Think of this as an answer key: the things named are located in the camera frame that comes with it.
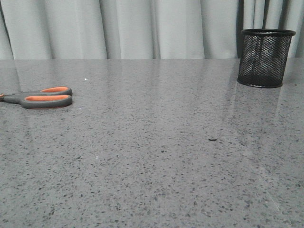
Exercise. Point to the black mesh pen bucket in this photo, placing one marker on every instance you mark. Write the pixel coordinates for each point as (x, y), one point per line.
(264, 57)

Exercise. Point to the grey orange handled scissors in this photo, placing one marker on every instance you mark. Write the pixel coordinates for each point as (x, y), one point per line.
(53, 97)

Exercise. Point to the light grey curtain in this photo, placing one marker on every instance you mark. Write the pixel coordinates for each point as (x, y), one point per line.
(141, 29)

